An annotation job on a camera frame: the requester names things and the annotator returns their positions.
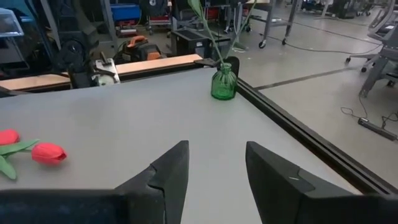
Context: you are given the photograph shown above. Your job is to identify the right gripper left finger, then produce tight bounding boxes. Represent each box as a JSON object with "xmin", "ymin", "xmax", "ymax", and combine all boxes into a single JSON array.
[{"xmin": 0, "ymin": 139, "xmax": 190, "ymax": 224}]

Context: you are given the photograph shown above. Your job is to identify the red artificial tulip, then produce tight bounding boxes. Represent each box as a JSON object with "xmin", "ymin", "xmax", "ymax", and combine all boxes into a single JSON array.
[
  {"xmin": 0, "ymin": 129, "xmax": 21, "ymax": 146},
  {"xmin": 0, "ymin": 139, "xmax": 68, "ymax": 180}
]

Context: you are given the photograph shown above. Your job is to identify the green glass vase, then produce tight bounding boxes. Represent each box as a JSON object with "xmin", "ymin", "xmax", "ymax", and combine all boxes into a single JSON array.
[{"xmin": 210, "ymin": 62, "xmax": 238, "ymax": 101}]

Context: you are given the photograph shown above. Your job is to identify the black power strip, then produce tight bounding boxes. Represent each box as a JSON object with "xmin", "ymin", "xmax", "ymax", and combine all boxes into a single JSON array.
[{"xmin": 357, "ymin": 117, "xmax": 398, "ymax": 142}]

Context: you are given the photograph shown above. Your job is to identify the gray office chair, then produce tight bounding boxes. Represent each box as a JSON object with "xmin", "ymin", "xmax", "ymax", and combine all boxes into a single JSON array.
[{"xmin": 345, "ymin": 0, "xmax": 398, "ymax": 98}]

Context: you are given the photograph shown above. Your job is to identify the blue plastic bin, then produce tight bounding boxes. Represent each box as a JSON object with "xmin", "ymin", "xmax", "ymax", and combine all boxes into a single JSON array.
[{"xmin": 110, "ymin": 3, "xmax": 142, "ymax": 22}]

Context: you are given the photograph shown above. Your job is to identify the black equipment stack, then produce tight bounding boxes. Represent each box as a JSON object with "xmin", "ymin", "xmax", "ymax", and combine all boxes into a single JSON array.
[{"xmin": 170, "ymin": 29, "xmax": 233, "ymax": 60}]

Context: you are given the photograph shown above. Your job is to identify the clear plastic box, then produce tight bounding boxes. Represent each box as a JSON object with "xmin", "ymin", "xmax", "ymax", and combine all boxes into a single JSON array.
[{"xmin": 0, "ymin": 7, "xmax": 25, "ymax": 38}]

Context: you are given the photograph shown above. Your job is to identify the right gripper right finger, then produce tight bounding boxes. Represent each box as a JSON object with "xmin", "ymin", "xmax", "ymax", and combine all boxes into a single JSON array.
[{"xmin": 244, "ymin": 141, "xmax": 398, "ymax": 224}]

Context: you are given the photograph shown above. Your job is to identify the silver mounting bracket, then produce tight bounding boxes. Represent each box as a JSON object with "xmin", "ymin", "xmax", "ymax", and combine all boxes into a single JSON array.
[{"xmin": 91, "ymin": 51, "xmax": 121, "ymax": 87}]

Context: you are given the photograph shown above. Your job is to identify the black artificial tulip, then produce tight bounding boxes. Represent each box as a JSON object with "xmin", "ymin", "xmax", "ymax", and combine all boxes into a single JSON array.
[{"xmin": 187, "ymin": 0, "xmax": 226, "ymax": 68}]

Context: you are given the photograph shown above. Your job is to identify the metal wheeled cart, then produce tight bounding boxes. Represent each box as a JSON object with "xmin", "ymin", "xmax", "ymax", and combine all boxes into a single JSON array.
[{"xmin": 248, "ymin": 0, "xmax": 301, "ymax": 50}]

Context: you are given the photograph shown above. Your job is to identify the orange vacuum cleaner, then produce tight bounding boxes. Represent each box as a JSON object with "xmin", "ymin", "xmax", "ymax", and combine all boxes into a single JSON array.
[{"xmin": 113, "ymin": 35, "xmax": 163, "ymax": 63}]

